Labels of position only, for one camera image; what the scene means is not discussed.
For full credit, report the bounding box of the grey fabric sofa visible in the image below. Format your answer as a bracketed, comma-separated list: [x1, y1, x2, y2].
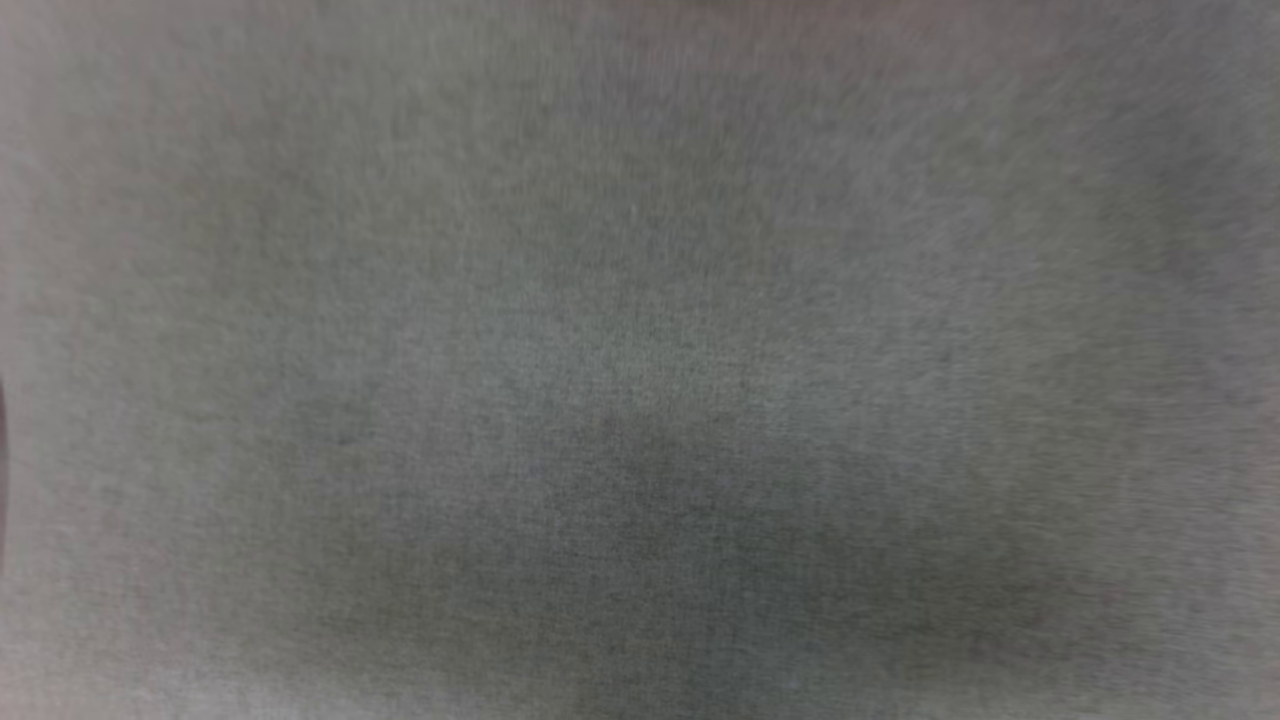
[0, 0, 1280, 720]

